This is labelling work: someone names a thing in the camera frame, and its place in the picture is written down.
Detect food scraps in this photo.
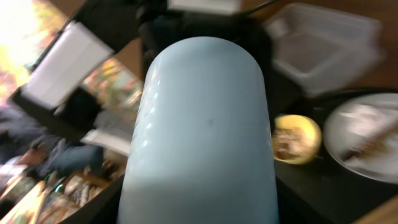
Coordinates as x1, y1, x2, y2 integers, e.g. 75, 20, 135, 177
272, 128, 304, 160

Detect yellow bowl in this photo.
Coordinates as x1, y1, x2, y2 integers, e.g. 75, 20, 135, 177
272, 114, 322, 165

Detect gold brown snack wrapper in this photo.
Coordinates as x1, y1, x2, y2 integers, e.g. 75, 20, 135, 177
340, 122, 397, 161

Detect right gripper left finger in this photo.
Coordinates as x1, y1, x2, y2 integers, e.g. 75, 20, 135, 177
61, 175, 124, 224

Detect blue cup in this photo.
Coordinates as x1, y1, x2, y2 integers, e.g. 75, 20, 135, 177
118, 37, 279, 223

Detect white box in background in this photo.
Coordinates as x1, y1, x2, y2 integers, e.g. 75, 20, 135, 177
21, 22, 114, 110

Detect round black serving tray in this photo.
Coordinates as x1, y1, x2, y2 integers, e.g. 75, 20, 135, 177
275, 88, 397, 223

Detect grey round plate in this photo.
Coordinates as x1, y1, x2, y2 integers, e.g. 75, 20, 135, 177
323, 93, 397, 184

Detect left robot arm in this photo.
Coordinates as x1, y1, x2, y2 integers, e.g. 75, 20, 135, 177
72, 0, 272, 81

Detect clear plastic storage bin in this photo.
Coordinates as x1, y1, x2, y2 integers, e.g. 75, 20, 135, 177
263, 3, 381, 97

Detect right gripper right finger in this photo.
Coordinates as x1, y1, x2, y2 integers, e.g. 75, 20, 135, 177
276, 178, 314, 224

